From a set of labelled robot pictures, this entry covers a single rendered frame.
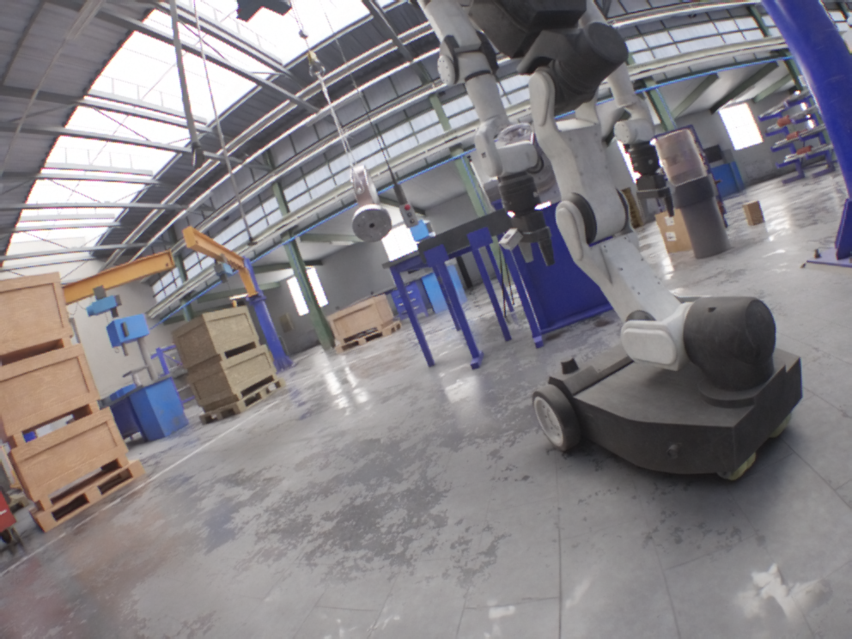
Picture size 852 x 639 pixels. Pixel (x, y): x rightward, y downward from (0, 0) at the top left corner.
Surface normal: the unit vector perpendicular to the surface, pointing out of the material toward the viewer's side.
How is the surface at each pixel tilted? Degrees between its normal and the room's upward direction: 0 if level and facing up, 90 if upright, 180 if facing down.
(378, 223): 131
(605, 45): 90
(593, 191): 87
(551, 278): 90
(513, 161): 102
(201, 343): 90
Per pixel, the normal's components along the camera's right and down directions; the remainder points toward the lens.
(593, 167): 0.22, 0.18
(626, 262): -0.05, -0.45
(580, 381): -0.14, -0.64
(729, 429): -0.81, 0.36
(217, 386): -0.17, 0.14
